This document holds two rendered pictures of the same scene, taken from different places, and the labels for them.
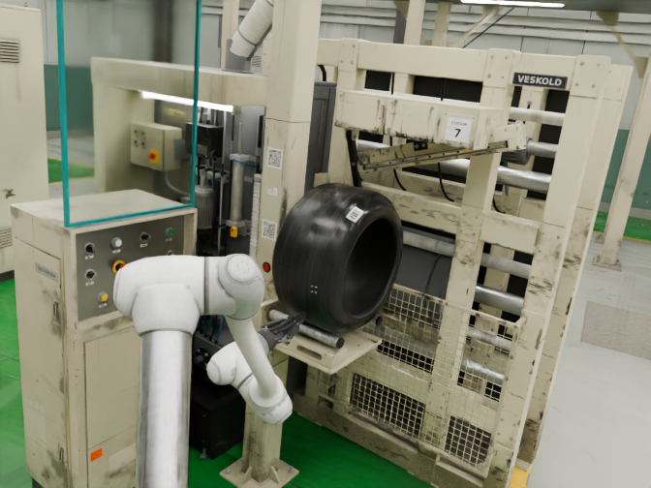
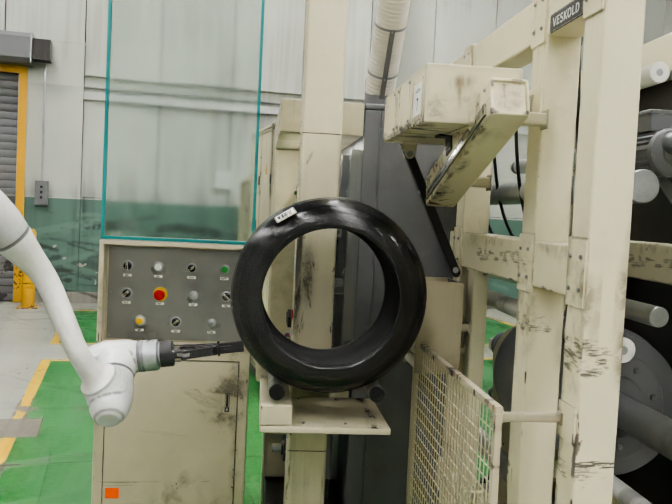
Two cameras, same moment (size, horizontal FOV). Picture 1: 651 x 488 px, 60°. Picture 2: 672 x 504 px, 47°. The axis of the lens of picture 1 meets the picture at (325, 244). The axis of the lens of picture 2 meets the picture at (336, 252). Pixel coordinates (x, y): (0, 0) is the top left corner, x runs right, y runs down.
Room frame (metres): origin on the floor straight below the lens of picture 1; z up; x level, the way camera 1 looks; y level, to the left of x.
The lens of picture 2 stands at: (0.63, -1.83, 1.41)
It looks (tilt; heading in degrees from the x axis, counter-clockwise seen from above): 3 degrees down; 50
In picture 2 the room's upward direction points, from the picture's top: 3 degrees clockwise
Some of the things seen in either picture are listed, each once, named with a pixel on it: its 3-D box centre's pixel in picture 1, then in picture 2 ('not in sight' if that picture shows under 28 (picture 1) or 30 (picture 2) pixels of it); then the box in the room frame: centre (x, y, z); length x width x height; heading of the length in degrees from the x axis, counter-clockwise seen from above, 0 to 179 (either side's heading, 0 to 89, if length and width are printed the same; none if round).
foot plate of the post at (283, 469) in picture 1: (260, 471); not in sight; (2.24, 0.19, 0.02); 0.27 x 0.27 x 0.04; 56
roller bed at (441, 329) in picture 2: not in sight; (432, 323); (2.55, -0.06, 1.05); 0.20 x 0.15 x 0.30; 56
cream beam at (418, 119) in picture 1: (415, 118); (443, 110); (2.29, -0.30, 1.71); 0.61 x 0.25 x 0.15; 56
